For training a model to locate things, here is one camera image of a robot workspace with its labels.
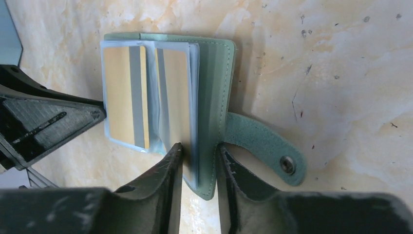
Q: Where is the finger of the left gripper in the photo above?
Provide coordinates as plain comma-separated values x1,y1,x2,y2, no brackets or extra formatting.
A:
0,65,106,172

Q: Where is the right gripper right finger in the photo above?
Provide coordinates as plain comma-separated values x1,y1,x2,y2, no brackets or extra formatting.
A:
216,144,413,234

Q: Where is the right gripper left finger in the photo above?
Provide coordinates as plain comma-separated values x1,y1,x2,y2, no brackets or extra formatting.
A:
0,143,183,234

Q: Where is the green card holder wallet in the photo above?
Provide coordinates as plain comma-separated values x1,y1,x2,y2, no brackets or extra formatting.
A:
104,32,307,200

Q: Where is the blue three-compartment organizer box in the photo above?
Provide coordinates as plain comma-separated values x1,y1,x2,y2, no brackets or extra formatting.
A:
0,0,23,66

